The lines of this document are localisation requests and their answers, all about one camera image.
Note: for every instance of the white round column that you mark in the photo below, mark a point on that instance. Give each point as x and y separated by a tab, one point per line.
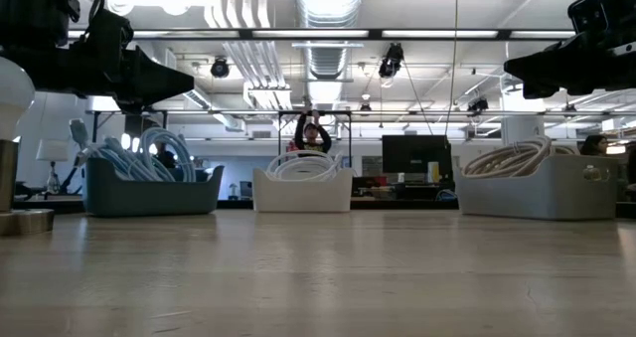
522	128

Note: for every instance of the white plastic bin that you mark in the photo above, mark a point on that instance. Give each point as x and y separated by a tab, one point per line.
298	195

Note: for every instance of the brass lamp with white bulb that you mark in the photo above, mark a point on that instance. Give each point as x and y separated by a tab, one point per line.
12	93

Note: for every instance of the white shade table lamp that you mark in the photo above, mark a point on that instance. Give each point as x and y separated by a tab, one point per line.
52	149

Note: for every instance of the black ceiling spotlight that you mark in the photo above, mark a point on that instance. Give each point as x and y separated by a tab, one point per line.
478	104
220	67
391	61

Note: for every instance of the overhead light bar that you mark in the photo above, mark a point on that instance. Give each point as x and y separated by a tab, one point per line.
308	34

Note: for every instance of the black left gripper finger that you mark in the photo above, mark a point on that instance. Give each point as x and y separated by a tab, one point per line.
131	105
154	78

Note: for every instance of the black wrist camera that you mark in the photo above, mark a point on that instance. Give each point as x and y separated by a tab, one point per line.
601	9
107	34

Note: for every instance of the grey plastic bin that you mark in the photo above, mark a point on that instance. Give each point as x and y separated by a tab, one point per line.
522	198

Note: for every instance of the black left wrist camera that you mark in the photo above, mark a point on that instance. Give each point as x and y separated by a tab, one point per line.
107	34

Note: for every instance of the black metal frame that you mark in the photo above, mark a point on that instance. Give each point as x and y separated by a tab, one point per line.
94	125
350	138

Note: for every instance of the black computer monitor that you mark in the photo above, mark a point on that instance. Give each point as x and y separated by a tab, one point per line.
417	153

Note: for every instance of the teal plastic bin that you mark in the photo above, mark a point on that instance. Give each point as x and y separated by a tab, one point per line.
149	198

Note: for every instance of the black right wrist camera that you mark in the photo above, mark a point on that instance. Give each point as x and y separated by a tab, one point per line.
601	9

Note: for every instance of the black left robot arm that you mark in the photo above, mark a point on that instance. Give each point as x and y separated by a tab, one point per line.
35	9

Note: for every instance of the red desk lamp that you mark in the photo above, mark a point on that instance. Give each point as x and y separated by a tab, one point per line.
292	147

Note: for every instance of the yellow cup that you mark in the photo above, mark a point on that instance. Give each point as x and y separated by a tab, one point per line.
433	172

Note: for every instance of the person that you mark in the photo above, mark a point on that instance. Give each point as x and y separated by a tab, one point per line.
165	157
312	140
594	145

